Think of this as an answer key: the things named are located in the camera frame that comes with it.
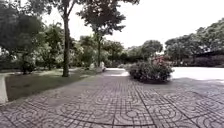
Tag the patterned grey brick path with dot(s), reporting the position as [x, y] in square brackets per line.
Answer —
[116, 103]

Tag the grass lawn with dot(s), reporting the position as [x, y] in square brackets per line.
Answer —
[36, 83]

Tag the pale kerb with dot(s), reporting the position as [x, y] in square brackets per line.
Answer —
[2, 88]

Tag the tall straight tree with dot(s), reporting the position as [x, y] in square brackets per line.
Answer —
[65, 50]

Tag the low dark building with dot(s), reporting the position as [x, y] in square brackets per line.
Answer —
[208, 58]

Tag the slim tree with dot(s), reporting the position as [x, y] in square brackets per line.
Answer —
[99, 50]

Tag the flowering bush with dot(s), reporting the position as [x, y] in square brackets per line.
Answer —
[150, 70]

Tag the row of trees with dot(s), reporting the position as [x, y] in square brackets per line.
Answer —
[30, 43]

